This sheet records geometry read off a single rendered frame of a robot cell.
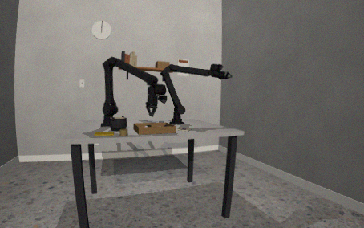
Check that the tan cylinder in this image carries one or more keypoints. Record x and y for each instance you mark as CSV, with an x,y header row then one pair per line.
x,y
123,132

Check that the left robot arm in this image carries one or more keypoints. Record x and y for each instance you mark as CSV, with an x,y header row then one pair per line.
x,y
178,108

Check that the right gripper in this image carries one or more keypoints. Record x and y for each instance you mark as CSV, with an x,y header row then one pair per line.
x,y
151,104

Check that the wooden tray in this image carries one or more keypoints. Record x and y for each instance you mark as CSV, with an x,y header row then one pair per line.
x,y
154,129

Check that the black round pot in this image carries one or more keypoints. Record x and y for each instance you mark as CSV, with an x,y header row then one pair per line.
x,y
117,123

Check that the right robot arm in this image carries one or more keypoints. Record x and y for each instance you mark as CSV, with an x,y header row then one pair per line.
x,y
110,110

